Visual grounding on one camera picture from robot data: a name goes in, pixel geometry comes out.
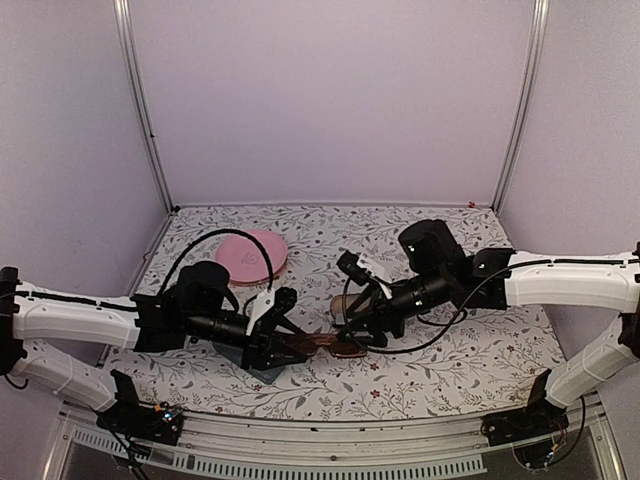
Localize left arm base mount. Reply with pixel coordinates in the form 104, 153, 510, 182
96, 369, 184, 446

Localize brown sunglasses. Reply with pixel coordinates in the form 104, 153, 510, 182
284, 333, 367, 359

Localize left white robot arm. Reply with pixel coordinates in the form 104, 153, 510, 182
1, 261, 309, 434

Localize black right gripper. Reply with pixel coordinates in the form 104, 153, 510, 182
336, 267, 453, 348

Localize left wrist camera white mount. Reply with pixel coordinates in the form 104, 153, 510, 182
245, 287, 297, 336

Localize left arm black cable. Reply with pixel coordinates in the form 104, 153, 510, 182
162, 228, 276, 301

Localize left aluminium frame post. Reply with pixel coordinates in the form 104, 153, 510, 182
113, 0, 175, 214

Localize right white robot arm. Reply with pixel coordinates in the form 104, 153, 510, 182
338, 220, 639, 436

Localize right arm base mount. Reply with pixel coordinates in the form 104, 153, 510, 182
480, 369, 587, 471

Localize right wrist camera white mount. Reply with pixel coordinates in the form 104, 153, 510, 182
337, 250, 392, 299

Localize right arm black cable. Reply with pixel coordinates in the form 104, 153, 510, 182
342, 272, 506, 355

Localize aluminium frame post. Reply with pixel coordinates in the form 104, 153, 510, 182
113, 0, 175, 214
491, 0, 550, 216

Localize black glasses case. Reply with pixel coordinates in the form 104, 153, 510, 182
330, 292, 398, 331

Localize front aluminium rail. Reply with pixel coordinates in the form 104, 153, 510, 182
42, 384, 630, 479

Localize grey case green lining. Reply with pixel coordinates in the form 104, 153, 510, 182
213, 343, 285, 385

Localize pink plate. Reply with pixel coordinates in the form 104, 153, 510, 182
215, 230, 288, 285

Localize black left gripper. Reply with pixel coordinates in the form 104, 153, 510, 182
185, 310, 309, 372

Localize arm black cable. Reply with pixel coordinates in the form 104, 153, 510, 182
342, 272, 506, 355
162, 228, 276, 301

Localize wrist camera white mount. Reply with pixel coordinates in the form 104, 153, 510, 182
337, 250, 392, 299
245, 287, 297, 336

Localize right aluminium frame post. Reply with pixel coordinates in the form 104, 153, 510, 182
491, 0, 550, 216

